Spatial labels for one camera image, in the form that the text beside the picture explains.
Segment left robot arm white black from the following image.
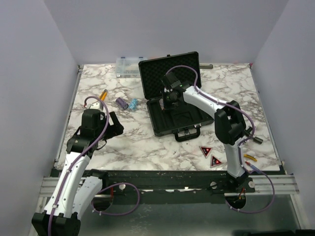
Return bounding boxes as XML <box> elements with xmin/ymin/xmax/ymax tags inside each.
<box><xmin>31</xmin><ymin>109</ymin><xmax>124</xmax><ymax>236</ymax></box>

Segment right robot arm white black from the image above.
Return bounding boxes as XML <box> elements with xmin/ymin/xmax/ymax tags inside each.
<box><xmin>160</xmin><ymin>72</ymin><xmax>253</xmax><ymax>193</ymax></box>

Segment black poker set case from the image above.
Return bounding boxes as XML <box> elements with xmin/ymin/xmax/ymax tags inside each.
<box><xmin>138</xmin><ymin>52</ymin><xmax>214</xmax><ymax>142</ymax></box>

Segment purple poker chip stack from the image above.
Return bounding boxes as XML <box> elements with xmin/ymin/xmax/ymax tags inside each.
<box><xmin>116</xmin><ymin>97</ymin><xmax>128</xmax><ymax>110</ymax></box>

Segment light blue poker chip stack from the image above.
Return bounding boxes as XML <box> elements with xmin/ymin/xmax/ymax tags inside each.
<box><xmin>129</xmin><ymin>98</ymin><xmax>138</xmax><ymax>111</ymax></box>

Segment dark metal cylinder rod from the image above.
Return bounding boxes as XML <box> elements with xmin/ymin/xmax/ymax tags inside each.
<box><xmin>199</xmin><ymin>64</ymin><xmax>214</xmax><ymax>69</ymax></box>

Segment clear plastic organizer box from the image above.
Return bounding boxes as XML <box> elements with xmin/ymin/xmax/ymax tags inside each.
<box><xmin>115</xmin><ymin>57</ymin><xmax>147</xmax><ymax>78</ymax></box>

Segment upper triangular red black card box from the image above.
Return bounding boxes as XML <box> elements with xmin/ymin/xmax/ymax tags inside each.
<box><xmin>199</xmin><ymin>146</ymin><xmax>212</xmax><ymax>158</ymax></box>

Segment triangular red black card box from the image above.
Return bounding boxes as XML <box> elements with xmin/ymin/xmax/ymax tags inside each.
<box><xmin>210</xmin><ymin>155</ymin><xmax>222</xmax><ymax>168</ymax></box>
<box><xmin>199</xmin><ymin>146</ymin><xmax>212</xmax><ymax>158</ymax></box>

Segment lower triangular red black card box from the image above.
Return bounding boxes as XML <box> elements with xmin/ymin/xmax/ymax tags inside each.
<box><xmin>210</xmin><ymin>155</ymin><xmax>222</xmax><ymax>168</ymax></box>

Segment small red blue screwdriver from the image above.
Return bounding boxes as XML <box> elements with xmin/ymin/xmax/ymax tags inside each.
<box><xmin>245</xmin><ymin>161</ymin><xmax>260</xmax><ymax>174</ymax></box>

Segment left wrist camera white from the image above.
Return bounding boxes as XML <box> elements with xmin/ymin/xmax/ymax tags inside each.
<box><xmin>88</xmin><ymin>101</ymin><xmax>103</xmax><ymax>112</ymax></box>

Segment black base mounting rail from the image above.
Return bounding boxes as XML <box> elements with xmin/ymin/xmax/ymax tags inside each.
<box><xmin>82</xmin><ymin>170</ymin><xmax>289</xmax><ymax>205</ymax></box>

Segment yellow handled pliers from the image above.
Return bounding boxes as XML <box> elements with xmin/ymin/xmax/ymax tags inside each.
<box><xmin>244</xmin><ymin>154</ymin><xmax>257</xmax><ymax>162</ymax></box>

